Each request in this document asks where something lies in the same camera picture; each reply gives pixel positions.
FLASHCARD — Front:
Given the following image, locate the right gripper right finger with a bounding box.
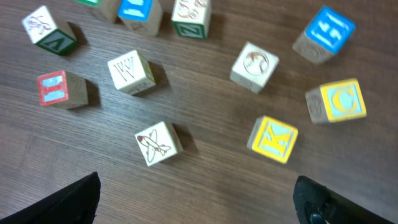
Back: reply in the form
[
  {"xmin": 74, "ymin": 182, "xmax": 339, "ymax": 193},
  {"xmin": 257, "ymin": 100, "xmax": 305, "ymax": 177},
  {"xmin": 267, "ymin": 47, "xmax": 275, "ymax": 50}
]
[{"xmin": 293, "ymin": 175, "xmax": 393, "ymax": 224}]

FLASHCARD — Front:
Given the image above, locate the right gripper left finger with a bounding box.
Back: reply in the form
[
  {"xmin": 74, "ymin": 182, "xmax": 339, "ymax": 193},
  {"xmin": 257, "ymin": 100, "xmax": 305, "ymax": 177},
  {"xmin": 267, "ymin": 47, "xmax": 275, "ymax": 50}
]
[{"xmin": 1, "ymin": 172, "xmax": 101, "ymax": 224}]

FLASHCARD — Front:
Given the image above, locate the white block yellow side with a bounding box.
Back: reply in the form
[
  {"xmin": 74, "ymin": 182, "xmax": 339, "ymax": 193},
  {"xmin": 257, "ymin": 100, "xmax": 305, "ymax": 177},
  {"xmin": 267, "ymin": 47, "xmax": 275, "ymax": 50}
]
[{"xmin": 135, "ymin": 121, "xmax": 183, "ymax": 167}]

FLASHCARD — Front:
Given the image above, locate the red I block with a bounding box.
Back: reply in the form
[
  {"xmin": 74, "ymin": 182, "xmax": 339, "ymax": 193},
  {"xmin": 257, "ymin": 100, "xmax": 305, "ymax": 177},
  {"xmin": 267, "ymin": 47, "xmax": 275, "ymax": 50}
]
[{"xmin": 37, "ymin": 70, "xmax": 88, "ymax": 109}]

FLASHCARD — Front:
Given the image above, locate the white block centre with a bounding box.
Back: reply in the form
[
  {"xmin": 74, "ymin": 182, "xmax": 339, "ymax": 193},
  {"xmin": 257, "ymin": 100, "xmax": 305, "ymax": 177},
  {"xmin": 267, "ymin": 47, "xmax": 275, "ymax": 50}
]
[{"xmin": 108, "ymin": 50, "xmax": 156, "ymax": 95}]

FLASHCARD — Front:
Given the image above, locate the white picture block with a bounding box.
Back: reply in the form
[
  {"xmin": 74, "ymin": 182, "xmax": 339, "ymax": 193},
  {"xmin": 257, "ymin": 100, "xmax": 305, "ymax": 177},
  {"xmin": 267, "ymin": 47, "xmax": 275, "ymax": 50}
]
[{"xmin": 230, "ymin": 42, "xmax": 279, "ymax": 94}]

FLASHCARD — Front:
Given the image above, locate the blue top block right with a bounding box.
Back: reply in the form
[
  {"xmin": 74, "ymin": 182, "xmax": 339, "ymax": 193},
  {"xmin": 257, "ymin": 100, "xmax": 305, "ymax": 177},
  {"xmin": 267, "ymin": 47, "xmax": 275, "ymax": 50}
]
[{"xmin": 292, "ymin": 6, "xmax": 356, "ymax": 64}]

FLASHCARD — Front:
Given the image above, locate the blue block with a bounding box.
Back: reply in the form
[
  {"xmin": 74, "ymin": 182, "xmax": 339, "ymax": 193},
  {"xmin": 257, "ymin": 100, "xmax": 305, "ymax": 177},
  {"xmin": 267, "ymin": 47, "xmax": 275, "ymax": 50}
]
[
  {"xmin": 292, "ymin": 6, "xmax": 356, "ymax": 64},
  {"xmin": 118, "ymin": 0, "xmax": 163, "ymax": 36}
]

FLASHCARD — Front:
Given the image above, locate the white block teal side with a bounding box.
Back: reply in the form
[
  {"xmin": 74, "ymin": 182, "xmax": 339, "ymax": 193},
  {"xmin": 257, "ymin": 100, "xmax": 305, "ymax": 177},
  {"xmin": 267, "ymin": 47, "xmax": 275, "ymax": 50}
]
[{"xmin": 21, "ymin": 5, "xmax": 78, "ymax": 55}]

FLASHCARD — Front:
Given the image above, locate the green N block far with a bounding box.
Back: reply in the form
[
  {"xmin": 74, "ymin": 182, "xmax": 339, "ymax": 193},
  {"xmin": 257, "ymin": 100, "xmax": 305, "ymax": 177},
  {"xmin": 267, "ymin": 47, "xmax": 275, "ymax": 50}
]
[{"xmin": 75, "ymin": 0, "xmax": 121, "ymax": 24}]

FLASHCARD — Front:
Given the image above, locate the blue top block left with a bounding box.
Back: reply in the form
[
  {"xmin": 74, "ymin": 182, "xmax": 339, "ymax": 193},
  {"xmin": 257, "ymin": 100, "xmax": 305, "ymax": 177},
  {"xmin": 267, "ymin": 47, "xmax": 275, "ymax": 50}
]
[{"xmin": 118, "ymin": 0, "xmax": 163, "ymax": 36}]

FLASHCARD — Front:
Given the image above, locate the white block green side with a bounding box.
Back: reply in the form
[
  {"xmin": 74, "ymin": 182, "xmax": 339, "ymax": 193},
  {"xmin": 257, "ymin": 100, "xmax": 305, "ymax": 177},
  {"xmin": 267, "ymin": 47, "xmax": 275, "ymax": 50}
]
[{"xmin": 172, "ymin": 0, "xmax": 211, "ymax": 39}]

